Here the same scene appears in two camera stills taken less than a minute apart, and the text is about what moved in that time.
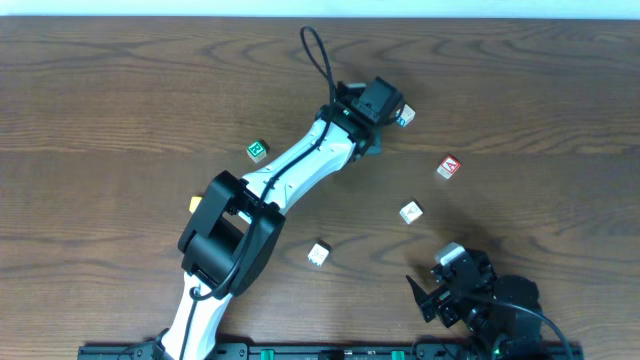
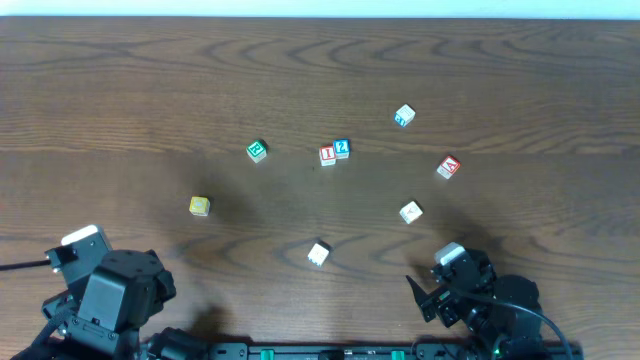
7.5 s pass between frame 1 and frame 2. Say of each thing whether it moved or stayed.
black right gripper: stayed
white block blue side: stayed
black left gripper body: moved
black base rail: stayed
